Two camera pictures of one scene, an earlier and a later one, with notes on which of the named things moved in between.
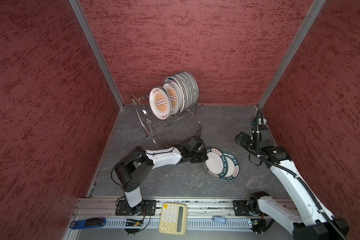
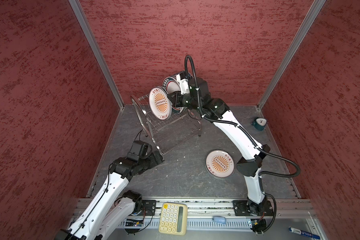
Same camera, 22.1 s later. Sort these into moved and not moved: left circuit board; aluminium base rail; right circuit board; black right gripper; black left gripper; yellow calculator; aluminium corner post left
Moved: black right gripper; black left gripper
Not moved: left circuit board; aluminium corner post left; aluminium base rail; yellow calculator; right circuit board
